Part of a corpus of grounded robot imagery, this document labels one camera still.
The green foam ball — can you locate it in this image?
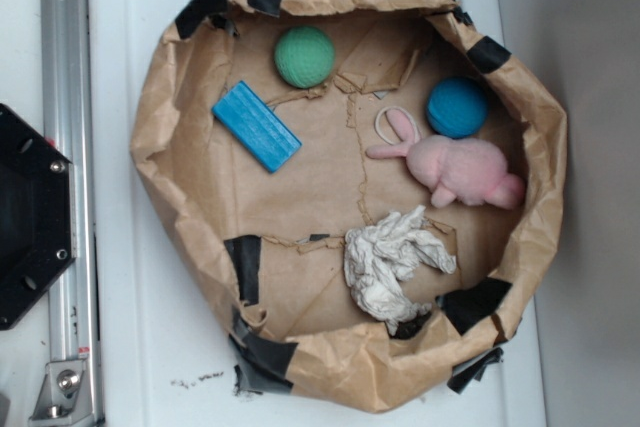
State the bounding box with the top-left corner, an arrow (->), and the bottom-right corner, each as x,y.
274,26 -> 335,89

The metal corner bracket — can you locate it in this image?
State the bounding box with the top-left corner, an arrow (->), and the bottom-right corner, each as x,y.
28,359 -> 98,426

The pink plush bunny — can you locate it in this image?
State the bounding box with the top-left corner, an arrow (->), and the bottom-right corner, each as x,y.
366,106 -> 526,210

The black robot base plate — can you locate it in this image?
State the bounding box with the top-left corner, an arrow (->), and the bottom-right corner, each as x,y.
0,104 -> 74,331

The crumpled white cloth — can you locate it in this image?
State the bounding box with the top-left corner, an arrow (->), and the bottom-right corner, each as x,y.
343,205 -> 457,336

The blue rectangular block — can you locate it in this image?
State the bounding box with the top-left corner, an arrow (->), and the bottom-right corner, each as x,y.
211,81 -> 302,173

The blue foam ball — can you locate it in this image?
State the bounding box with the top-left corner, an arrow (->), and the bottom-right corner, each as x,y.
426,77 -> 489,139

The aluminium frame rail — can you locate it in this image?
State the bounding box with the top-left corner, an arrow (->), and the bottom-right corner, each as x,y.
41,0 -> 105,426

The brown paper bin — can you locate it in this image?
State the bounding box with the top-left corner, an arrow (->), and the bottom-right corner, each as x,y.
130,0 -> 567,413

